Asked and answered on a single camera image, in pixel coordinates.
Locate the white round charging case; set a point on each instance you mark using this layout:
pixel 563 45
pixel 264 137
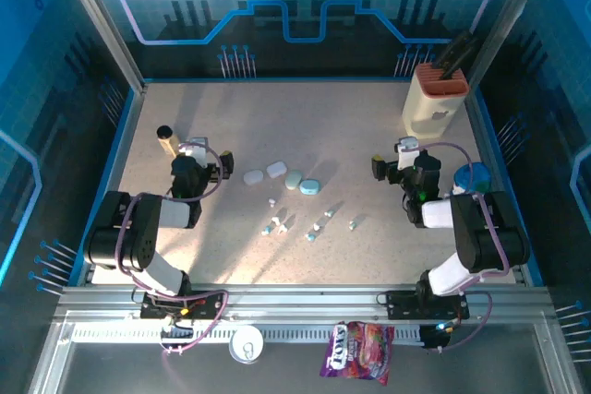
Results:
pixel 253 178

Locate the white square charging case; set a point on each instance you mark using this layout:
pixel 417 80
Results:
pixel 276 169

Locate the blue charging case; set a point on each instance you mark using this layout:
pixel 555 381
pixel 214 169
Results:
pixel 309 187

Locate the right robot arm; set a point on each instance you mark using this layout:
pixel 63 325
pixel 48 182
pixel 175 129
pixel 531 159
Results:
pixel 436 214

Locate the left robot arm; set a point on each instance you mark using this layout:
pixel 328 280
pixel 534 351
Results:
pixel 173 215

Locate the tan bottle black cap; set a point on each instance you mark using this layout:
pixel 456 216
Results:
pixel 168 140

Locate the blue plastic jar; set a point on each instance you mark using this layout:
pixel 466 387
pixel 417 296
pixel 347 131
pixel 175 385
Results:
pixel 471 177

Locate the cream knife block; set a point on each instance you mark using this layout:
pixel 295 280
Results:
pixel 429 108

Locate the white pull-tab can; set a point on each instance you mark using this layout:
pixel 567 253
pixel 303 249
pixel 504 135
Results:
pixel 246 343

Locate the purple candy bag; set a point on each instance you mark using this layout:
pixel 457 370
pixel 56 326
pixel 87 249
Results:
pixel 358 352

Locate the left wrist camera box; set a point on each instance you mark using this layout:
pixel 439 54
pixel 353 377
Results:
pixel 194 150

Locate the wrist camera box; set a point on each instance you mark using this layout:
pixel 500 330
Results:
pixel 407 151
pixel 194 150

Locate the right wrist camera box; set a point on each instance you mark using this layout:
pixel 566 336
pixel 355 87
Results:
pixel 407 151

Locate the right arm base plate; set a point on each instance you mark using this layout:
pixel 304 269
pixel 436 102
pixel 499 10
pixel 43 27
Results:
pixel 401 306

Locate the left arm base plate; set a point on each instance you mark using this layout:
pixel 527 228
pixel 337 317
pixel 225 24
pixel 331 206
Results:
pixel 208 306

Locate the aluminium front rail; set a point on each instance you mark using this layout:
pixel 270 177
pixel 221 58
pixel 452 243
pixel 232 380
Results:
pixel 300 302

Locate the aluminium frame post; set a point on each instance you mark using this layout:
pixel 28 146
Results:
pixel 102 20
pixel 512 2

